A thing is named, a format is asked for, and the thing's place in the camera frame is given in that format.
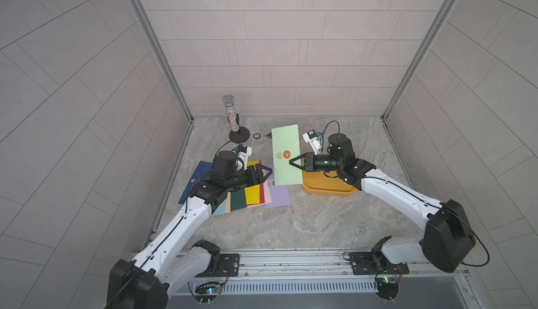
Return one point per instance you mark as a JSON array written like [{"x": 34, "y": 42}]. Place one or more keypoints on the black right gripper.
[{"x": 310, "y": 162}]

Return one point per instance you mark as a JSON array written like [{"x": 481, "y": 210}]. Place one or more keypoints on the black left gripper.
[{"x": 260, "y": 174}]

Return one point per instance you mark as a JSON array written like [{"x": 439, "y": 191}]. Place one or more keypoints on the light green envelope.
[{"x": 286, "y": 146}]

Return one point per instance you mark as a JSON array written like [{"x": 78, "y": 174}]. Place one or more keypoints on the red envelope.
[{"x": 262, "y": 194}]

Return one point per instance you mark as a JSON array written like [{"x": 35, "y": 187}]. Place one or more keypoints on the yellow envelope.
[{"x": 253, "y": 195}]

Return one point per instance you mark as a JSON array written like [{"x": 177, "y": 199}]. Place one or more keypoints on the pink envelope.
[{"x": 267, "y": 196}]

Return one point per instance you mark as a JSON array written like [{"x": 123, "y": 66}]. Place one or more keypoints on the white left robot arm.
[{"x": 155, "y": 274}]

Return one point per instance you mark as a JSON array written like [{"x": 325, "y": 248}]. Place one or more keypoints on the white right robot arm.
[{"x": 447, "y": 236}]

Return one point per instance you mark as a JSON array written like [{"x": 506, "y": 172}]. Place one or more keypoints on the yellow plastic storage box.
[{"x": 319, "y": 183}]

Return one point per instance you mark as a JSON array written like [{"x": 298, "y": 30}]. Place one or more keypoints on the lavender purple envelope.
[{"x": 280, "y": 194}]

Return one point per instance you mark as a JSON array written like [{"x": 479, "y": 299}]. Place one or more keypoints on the rhinestone microphone on black stand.
[{"x": 238, "y": 134}]

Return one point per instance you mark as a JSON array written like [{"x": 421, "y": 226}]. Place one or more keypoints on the dark green envelope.
[{"x": 238, "y": 200}]

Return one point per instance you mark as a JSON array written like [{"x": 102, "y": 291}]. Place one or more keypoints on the beige tan envelope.
[{"x": 228, "y": 204}]

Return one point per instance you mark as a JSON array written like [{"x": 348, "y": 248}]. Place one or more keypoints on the navy blue envelope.
[{"x": 201, "y": 170}]

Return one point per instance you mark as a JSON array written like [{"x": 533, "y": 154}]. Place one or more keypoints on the light blue envelope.
[{"x": 221, "y": 210}]

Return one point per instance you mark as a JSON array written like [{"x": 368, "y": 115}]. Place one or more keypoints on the left green circuit board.
[{"x": 208, "y": 291}]

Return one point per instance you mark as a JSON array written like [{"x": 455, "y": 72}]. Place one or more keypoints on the green circuit board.
[
  {"x": 208, "y": 291},
  {"x": 387, "y": 287}
]

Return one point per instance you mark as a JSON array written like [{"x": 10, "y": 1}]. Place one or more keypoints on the right green circuit board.
[{"x": 387, "y": 287}]

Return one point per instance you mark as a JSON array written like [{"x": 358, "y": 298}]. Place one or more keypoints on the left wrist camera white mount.
[{"x": 243, "y": 152}]

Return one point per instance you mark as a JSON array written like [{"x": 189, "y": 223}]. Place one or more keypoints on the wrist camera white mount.
[
  {"x": 243, "y": 152},
  {"x": 313, "y": 138}
]

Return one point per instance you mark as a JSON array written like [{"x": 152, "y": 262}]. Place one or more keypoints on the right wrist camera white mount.
[{"x": 313, "y": 138}]

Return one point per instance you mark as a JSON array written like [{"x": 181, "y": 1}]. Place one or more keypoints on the metal base rail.
[{"x": 322, "y": 271}]

